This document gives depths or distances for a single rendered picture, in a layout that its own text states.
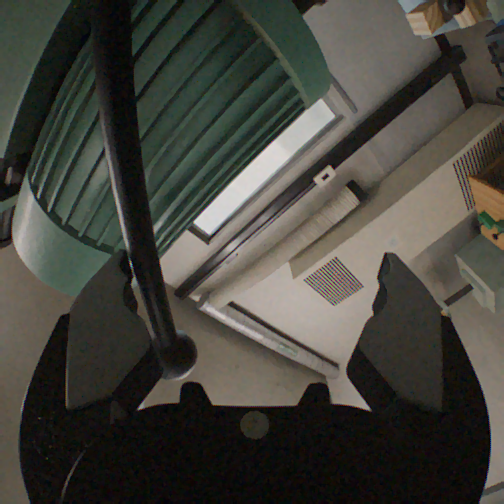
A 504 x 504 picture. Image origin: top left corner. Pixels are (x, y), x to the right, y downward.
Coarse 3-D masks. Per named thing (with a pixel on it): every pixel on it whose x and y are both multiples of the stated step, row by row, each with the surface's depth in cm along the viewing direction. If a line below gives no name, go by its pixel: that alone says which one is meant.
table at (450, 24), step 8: (400, 0) 29; (408, 0) 27; (416, 0) 26; (424, 0) 25; (432, 0) 24; (440, 0) 22; (408, 8) 29; (440, 8) 24; (448, 16) 24; (488, 16) 18; (448, 24) 25; (456, 24) 24; (440, 32) 28
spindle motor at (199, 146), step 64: (192, 0) 9; (256, 0) 9; (192, 64) 11; (256, 64) 12; (320, 64) 13; (64, 128) 13; (192, 128) 14; (256, 128) 16; (64, 192) 15; (192, 192) 18; (64, 256) 17; (128, 256) 20
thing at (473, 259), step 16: (480, 240) 155; (464, 256) 160; (480, 256) 149; (496, 256) 139; (464, 272) 163; (480, 272) 144; (496, 272) 134; (464, 288) 161; (480, 288) 147; (496, 288) 129; (448, 304) 166; (496, 304) 140
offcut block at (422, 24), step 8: (416, 8) 26; (424, 8) 25; (432, 8) 24; (408, 16) 28; (416, 16) 26; (424, 16) 25; (432, 16) 25; (440, 16) 25; (416, 24) 28; (424, 24) 26; (432, 24) 26; (440, 24) 26; (416, 32) 29; (424, 32) 28; (432, 32) 27
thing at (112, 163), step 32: (96, 0) 5; (128, 0) 5; (96, 32) 6; (128, 32) 6; (96, 64) 6; (128, 64) 7; (128, 96) 7; (128, 128) 8; (128, 160) 8; (128, 192) 9; (128, 224) 9; (160, 288) 12; (160, 320) 12; (160, 352) 14; (192, 352) 15
